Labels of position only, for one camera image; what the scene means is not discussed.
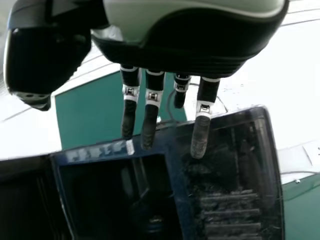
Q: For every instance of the black oven with glass door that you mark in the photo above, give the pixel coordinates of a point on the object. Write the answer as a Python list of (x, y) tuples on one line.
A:
[(175, 185)]

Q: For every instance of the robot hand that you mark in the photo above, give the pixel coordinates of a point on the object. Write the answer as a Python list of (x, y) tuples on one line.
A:
[(190, 37)]

